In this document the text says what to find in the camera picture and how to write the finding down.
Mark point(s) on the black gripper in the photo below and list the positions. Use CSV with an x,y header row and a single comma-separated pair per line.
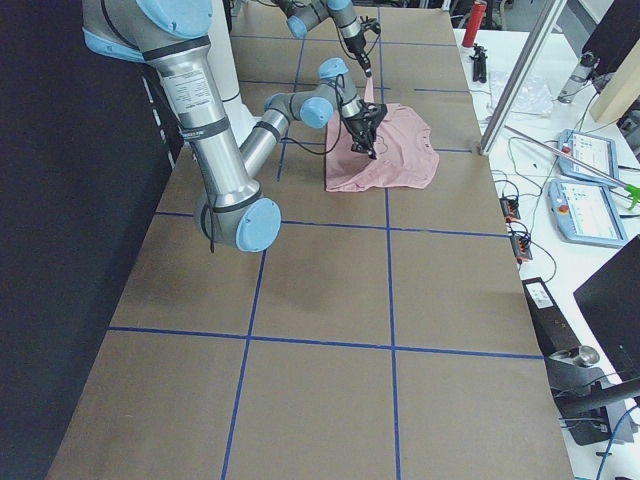
x,y
357,48
358,125

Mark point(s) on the pink printed t-shirt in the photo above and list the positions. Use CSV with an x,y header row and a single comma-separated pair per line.
x,y
404,155

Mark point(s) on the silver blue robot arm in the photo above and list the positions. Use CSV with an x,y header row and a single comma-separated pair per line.
x,y
351,28
173,38

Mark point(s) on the black folded tripod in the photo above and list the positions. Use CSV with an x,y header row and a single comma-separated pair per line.
x,y
479,66

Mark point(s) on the red water bottle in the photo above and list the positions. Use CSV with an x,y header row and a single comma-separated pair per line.
x,y
476,16

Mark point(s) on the clear plastic bag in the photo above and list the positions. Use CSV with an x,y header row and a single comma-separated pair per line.
x,y
533,99

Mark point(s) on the orange black connector strip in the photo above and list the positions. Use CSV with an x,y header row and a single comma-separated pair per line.
x,y
519,234

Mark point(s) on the clear grey water bottle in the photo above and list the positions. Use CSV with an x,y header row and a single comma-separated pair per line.
x,y
580,76

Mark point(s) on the near blue teach pendant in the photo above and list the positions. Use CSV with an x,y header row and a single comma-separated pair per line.
x,y
584,213

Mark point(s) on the blue teach pendant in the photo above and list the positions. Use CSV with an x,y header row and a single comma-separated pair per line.
x,y
598,152
584,213

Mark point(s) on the far blue teach pendant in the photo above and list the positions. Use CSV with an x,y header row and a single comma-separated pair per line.
x,y
598,152

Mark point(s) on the black box with label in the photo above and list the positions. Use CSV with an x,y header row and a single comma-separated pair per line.
x,y
553,332

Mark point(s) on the beige wooden board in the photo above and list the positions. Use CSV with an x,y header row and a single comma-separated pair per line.
x,y
620,92

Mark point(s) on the metal stick with green tip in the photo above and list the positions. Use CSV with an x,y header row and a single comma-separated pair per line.
x,y
632,190

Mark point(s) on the black monitor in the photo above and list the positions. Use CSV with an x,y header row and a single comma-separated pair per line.
x,y
609,303

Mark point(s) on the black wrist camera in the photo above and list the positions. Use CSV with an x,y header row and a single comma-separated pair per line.
x,y
369,24
375,113

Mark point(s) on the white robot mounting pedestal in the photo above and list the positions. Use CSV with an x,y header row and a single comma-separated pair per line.
x,y
222,64

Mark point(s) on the aluminium frame post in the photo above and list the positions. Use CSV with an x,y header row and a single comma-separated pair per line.
x,y
522,68

